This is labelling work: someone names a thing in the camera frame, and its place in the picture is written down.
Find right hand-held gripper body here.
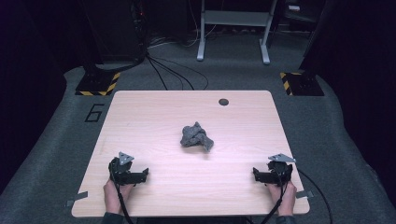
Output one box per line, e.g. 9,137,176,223
264,152,297,188

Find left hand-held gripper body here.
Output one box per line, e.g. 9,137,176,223
107,151,143,187

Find grey terry towel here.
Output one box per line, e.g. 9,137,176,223
179,120,215,153

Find person's left hand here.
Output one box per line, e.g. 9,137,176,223
103,178,134,216

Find person's right hand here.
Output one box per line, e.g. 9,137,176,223
266,180,298,217

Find grey tape strip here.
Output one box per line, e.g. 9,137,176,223
64,190,90,208
295,189,315,200

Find dark curtain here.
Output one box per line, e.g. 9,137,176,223
299,0,396,208
0,0,87,195

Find black equipment stand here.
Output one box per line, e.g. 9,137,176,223
81,0,148,73

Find left gripper black ribbed cable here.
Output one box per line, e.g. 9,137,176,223
109,167,134,224

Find gripper black ribbed cable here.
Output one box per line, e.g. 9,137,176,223
109,167,134,224
260,174,288,224

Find right gripper black ribbed cable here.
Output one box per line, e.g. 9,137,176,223
260,174,288,224

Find thin black cable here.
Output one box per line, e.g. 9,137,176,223
298,169,333,224

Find black yellow striped base plate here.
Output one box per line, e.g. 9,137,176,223
75,71,121,97
279,71,325,97

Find black floor cables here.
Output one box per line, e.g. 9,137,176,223
145,51,210,91

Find white floor cables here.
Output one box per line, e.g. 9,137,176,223
148,18,219,50

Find white desk frame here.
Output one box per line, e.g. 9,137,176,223
196,0,278,65

